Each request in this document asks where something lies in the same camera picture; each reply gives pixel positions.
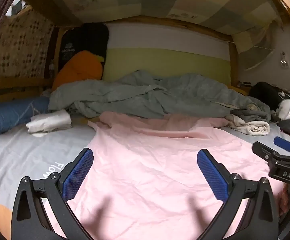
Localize folded white cloth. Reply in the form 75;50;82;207
26;109;72;133

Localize blue pillow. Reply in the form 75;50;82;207
0;96;49;134

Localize black bag on headboard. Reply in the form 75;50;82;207
58;23;109;72

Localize grey-green crumpled duvet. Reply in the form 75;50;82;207
48;70;271;122

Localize folded cream and grey clothes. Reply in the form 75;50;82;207
225;106;270;136

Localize orange plush cushion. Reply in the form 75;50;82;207
52;50;105;91

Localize patterned bed curtain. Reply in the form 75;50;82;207
0;6;54;78

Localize white wall socket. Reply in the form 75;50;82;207
280;51;289;69

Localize black clothes pile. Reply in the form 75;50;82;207
249;82;290;110

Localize person's right hand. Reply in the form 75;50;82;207
278;183;289;216

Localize pink graphic t-shirt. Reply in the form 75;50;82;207
68;112;269;239

